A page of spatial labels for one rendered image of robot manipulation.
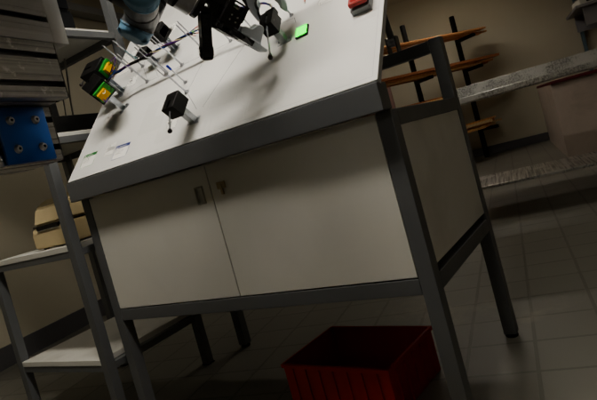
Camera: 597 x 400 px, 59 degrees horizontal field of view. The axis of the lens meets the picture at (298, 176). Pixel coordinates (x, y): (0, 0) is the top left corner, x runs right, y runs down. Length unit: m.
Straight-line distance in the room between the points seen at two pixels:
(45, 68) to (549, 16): 8.10
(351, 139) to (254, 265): 0.48
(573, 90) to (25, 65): 5.53
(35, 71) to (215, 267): 0.90
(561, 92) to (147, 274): 4.90
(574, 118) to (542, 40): 2.79
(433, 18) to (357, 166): 7.50
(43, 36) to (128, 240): 1.04
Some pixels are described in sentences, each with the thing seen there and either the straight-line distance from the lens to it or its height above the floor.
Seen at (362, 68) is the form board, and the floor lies 0.91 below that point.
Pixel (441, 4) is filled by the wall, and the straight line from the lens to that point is 8.73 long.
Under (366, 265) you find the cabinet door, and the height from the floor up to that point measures 0.45.
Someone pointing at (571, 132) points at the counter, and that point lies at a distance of 6.02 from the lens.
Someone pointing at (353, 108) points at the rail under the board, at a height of 0.82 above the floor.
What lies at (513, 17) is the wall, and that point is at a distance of 8.64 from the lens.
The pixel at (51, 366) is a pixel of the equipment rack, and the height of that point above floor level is 0.22.
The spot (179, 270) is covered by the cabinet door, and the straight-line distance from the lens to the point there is 1.71.
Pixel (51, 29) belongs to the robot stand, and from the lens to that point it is 0.95.
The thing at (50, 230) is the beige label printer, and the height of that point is 0.73.
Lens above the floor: 0.75
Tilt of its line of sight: 2 degrees down
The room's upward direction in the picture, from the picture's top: 15 degrees counter-clockwise
